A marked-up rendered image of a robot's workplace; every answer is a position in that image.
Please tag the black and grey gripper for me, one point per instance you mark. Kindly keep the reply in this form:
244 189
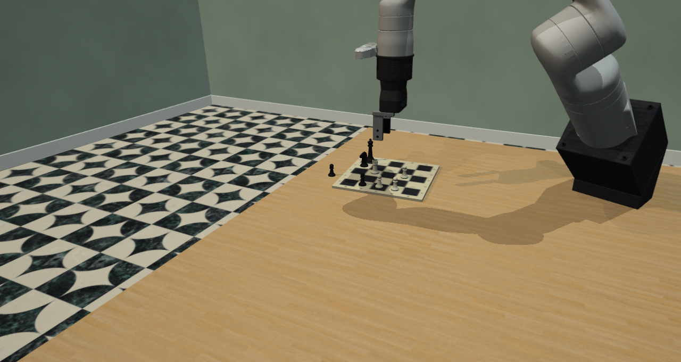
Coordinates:
394 68

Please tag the black and cream chessboard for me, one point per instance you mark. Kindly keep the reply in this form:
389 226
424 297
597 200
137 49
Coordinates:
414 188

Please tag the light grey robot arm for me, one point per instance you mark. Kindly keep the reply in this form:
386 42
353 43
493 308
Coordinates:
596 100

